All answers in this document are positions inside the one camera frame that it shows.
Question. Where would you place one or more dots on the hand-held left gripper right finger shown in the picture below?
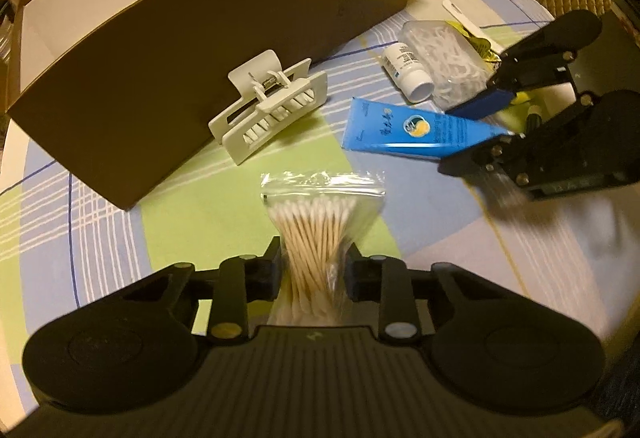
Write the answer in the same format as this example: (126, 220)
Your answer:
(351, 275)

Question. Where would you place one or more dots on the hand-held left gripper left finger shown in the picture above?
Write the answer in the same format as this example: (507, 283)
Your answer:
(271, 265)

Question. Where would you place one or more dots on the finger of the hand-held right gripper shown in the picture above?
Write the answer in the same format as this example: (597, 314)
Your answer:
(475, 160)
(480, 103)

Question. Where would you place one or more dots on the bag of cotton swabs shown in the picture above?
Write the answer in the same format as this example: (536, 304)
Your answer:
(315, 228)

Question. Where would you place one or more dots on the white pill bottle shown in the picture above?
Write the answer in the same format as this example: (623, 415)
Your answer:
(405, 68)

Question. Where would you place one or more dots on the white plastic shoehorn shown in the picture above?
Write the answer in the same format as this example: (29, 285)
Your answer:
(457, 9)

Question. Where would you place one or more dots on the blue cream tube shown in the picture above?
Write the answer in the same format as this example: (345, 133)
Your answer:
(380, 128)

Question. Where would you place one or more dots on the white hair claw clip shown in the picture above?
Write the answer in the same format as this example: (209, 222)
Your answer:
(280, 105)

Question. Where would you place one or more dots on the brown cardboard box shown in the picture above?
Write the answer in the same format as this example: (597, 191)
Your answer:
(175, 68)

